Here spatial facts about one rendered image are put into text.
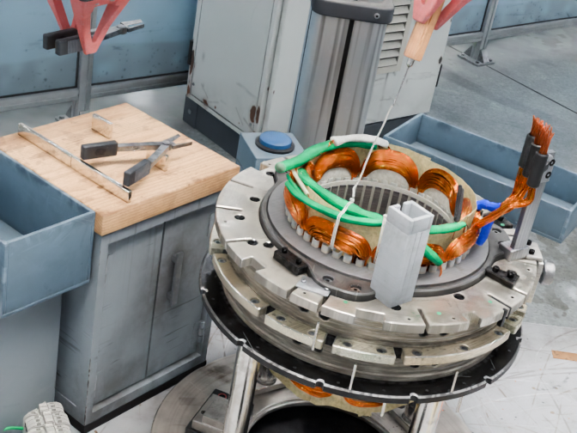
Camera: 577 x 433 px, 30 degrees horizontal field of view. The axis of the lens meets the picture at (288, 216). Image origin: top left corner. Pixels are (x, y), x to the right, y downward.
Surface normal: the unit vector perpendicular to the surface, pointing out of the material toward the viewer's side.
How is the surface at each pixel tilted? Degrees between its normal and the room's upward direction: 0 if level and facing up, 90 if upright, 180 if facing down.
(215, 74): 88
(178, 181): 0
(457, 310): 0
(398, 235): 90
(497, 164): 90
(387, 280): 90
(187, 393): 0
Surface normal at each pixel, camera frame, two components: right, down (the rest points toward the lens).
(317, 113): 0.03, 0.50
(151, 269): 0.75, 0.43
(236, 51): -0.78, 0.26
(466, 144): -0.52, 0.34
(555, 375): 0.16, -0.86
